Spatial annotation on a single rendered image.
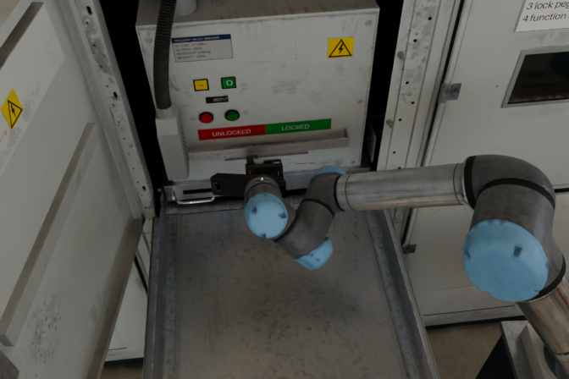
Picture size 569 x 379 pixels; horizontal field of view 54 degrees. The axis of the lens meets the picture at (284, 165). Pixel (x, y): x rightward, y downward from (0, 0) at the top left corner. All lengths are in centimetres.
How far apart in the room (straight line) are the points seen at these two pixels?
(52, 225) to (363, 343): 69
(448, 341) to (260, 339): 114
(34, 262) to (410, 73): 82
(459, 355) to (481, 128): 110
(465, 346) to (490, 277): 142
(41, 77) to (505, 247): 75
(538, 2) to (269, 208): 65
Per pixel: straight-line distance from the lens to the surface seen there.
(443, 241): 175
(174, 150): 122
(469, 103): 134
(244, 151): 133
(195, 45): 118
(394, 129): 135
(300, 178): 146
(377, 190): 106
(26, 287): 99
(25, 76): 93
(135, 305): 186
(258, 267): 138
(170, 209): 151
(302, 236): 106
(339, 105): 132
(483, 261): 87
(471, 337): 233
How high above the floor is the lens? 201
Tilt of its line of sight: 47 degrees down
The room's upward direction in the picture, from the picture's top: 1 degrees counter-clockwise
